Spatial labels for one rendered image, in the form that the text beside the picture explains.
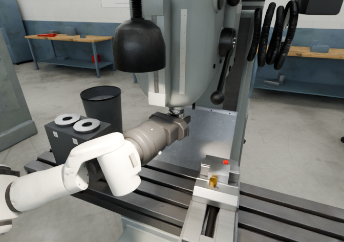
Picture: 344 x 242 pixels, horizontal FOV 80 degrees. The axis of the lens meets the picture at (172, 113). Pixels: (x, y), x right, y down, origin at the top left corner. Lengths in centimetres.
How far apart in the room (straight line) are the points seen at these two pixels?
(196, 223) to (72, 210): 161
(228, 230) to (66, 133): 59
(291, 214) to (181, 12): 67
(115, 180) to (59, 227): 162
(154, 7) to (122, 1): 521
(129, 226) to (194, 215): 29
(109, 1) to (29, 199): 550
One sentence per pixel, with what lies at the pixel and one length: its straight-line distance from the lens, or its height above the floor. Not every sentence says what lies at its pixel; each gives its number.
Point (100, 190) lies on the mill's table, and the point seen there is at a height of 96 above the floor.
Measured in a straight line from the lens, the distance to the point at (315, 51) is 422.
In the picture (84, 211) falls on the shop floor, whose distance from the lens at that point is 207.
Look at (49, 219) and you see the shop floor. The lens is 213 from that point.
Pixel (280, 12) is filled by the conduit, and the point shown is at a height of 152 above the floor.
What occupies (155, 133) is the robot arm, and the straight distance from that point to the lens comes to 48.
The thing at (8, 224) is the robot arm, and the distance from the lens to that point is 54.
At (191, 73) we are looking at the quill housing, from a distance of 45.
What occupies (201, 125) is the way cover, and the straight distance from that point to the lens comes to 98.
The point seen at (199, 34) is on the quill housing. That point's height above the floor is 149.
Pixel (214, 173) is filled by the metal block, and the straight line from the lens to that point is 65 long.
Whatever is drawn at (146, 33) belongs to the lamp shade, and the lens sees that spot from 27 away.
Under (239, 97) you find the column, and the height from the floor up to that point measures 119.
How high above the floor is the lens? 153
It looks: 27 degrees down
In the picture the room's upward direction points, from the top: straight up
